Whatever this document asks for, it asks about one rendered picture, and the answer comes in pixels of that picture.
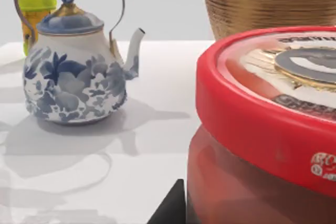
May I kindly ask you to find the blue and white teapot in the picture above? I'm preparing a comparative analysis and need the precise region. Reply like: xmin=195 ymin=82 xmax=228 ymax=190
xmin=13 ymin=0 xmax=146 ymax=126

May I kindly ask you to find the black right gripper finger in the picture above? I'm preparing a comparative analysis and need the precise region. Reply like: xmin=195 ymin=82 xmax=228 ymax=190
xmin=145 ymin=178 xmax=188 ymax=224

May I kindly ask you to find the woven wicker basket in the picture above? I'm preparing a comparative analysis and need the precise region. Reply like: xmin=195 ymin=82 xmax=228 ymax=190
xmin=201 ymin=0 xmax=336 ymax=42

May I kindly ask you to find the red lidded jar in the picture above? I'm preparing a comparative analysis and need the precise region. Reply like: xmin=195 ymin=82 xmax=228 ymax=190
xmin=185 ymin=25 xmax=336 ymax=224

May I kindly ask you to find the yellow green bottle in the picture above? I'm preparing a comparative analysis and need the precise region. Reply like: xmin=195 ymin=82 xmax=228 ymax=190
xmin=17 ymin=0 xmax=58 ymax=57

